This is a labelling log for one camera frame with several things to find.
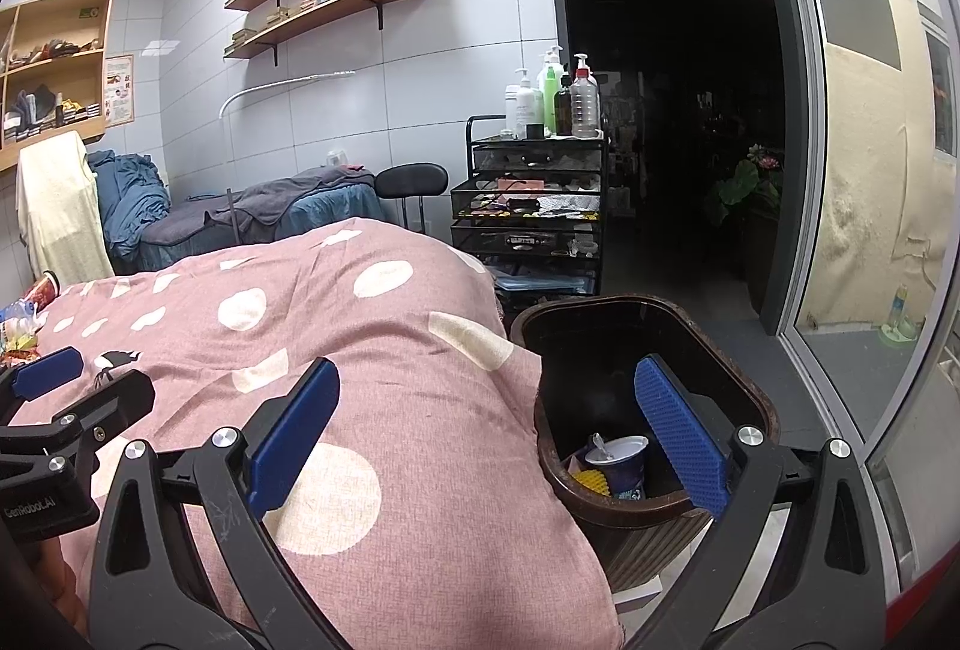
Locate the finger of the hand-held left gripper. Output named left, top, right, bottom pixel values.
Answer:
left=0, top=346, right=85, bottom=402
left=0, top=369, right=157, bottom=475

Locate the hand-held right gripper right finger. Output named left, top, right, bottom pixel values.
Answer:
left=626, top=354, right=890, bottom=650

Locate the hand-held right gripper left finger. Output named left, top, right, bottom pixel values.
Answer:
left=88, top=356, right=342, bottom=650

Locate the purple plastic cup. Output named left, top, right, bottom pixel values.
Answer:
left=577, top=432, right=650, bottom=499

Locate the yellow foam net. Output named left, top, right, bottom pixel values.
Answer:
left=570, top=459, right=612, bottom=496

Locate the dark brown trash bin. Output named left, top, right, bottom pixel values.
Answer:
left=510, top=296, right=781, bottom=595

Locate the person's left hand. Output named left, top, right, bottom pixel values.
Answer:
left=30, top=534, right=89, bottom=630

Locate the pink polka dot blanket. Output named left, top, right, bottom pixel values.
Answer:
left=0, top=216, right=623, bottom=650

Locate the cream towel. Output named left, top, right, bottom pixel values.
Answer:
left=16, top=131, right=115, bottom=287

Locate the blue blanket pile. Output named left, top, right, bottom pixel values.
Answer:
left=86, top=149, right=172, bottom=261

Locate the massage bed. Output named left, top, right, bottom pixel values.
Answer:
left=112, top=164, right=387, bottom=276

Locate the potted plant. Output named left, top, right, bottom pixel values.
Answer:
left=705, top=143, right=785, bottom=227

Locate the grey folded cloth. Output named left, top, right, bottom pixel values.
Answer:
left=13, top=86, right=59, bottom=120

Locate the black mesh cart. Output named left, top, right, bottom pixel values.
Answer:
left=450, top=113, right=610, bottom=302

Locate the black stool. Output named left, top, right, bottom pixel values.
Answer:
left=375, top=162, right=451, bottom=231

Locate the sliding glass door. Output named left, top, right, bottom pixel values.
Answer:
left=757, top=0, right=960, bottom=610

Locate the white floor lamp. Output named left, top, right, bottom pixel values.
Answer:
left=217, top=71, right=357, bottom=246

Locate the clear pump bottle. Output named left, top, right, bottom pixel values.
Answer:
left=570, top=53, right=602, bottom=139

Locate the wooden cubby shelf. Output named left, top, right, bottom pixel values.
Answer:
left=0, top=0, right=115, bottom=172

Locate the brown bottle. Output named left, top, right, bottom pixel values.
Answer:
left=555, top=71, right=575, bottom=137

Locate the tall white pump bottle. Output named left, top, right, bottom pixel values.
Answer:
left=514, top=66, right=545, bottom=137

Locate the green pump bottle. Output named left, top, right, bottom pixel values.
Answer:
left=541, top=61, right=563, bottom=135

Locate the wall poster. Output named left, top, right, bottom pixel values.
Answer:
left=103, top=53, right=136, bottom=127

